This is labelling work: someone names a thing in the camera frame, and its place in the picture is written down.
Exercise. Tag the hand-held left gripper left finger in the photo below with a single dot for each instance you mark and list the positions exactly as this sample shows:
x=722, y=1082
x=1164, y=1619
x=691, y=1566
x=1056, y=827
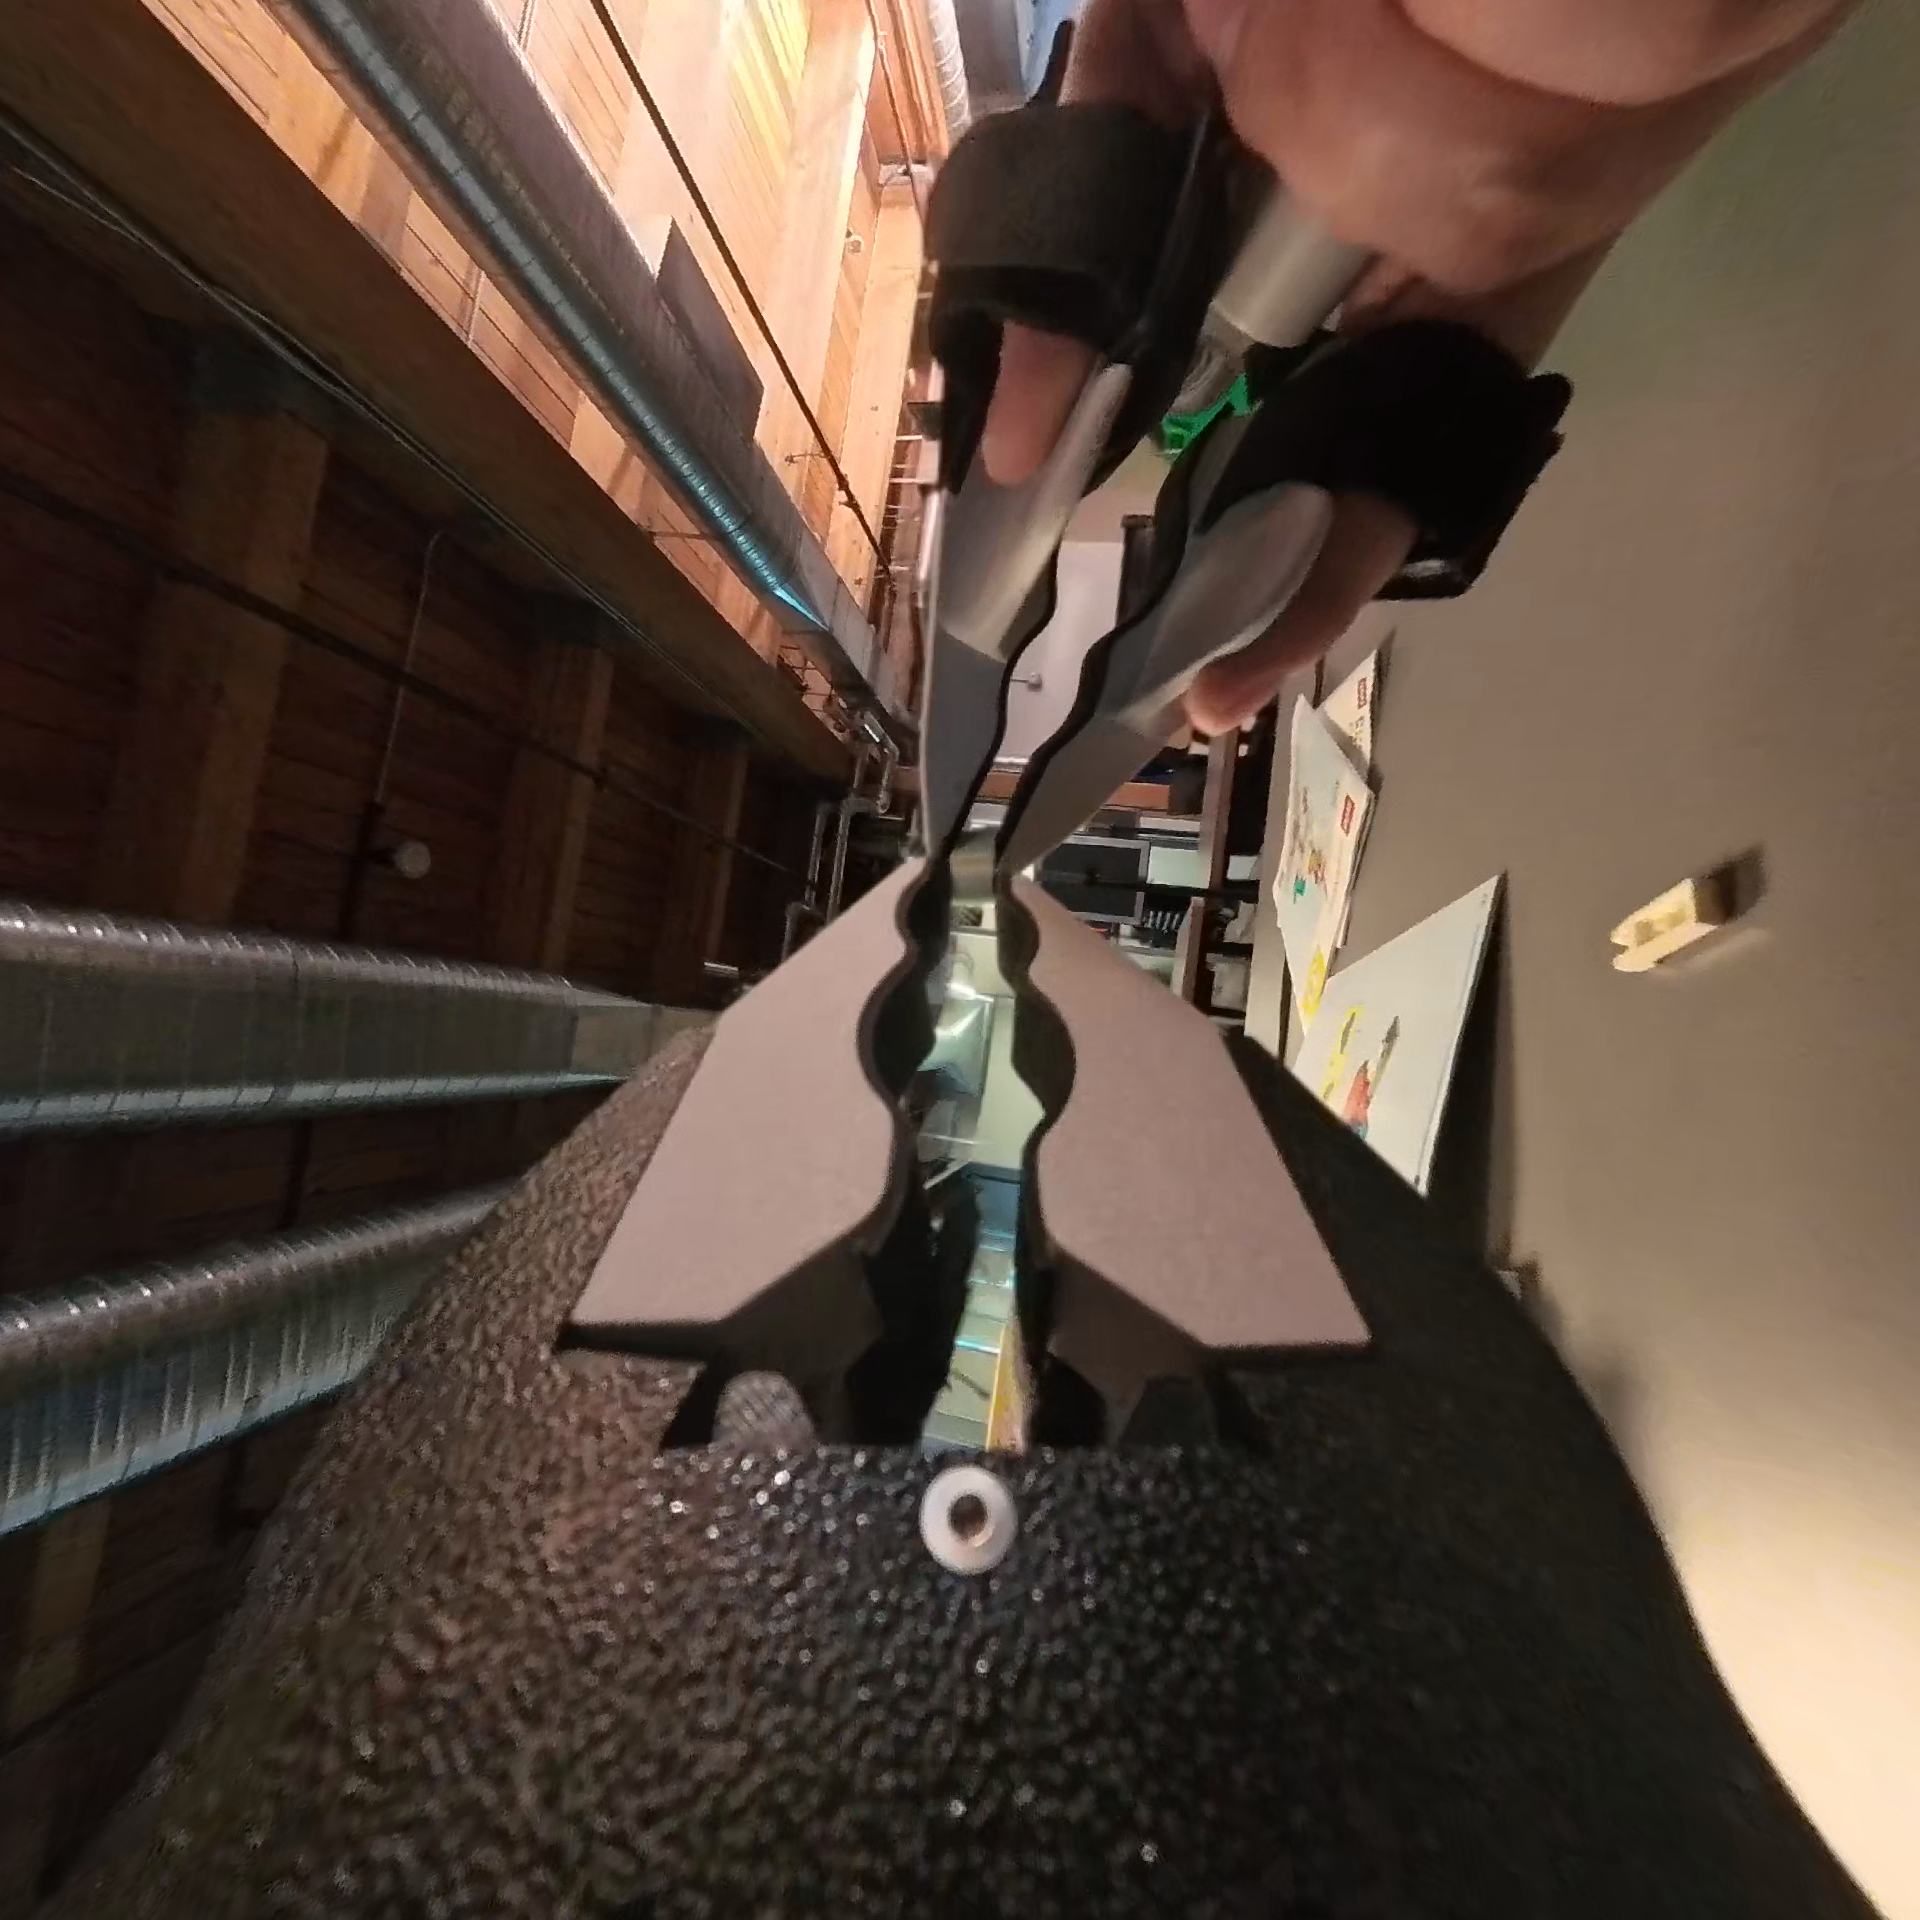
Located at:
x=735, y=1185

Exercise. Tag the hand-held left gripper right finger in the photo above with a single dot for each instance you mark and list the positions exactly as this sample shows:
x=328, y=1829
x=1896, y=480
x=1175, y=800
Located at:
x=1200, y=1200

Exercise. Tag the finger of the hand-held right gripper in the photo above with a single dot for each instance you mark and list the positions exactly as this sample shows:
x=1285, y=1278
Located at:
x=990, y=586
x=1215, y=600

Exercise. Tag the cream lego plate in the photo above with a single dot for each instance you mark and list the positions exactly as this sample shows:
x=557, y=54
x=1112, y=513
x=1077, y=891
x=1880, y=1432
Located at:
x=1682, y=914

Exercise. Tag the open lego instruction booklet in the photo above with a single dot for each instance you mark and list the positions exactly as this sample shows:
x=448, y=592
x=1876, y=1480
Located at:
x=1395, y=1035

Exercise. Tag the person's right hand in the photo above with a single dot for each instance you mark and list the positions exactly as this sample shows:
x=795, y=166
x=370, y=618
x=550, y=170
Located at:
x=1424, y=120

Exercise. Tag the small white instruction booklet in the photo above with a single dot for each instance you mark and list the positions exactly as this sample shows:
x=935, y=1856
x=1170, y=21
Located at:
x=1358, y=705

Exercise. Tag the bird cover instruction booklet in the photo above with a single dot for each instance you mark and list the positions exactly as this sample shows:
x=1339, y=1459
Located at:
x=1319, y=855

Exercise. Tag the dark ceiling panel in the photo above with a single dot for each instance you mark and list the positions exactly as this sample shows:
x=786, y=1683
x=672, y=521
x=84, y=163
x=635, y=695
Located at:
x=704, y=330

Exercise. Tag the silver ventilation duct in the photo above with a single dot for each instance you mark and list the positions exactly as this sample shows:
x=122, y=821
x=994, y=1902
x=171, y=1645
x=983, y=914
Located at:
x=600, y=345

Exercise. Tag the wide silver ceiling duct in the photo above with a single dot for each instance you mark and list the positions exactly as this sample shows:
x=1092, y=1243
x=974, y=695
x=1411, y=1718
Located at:
x=181, y=1349
x=300, y=1021

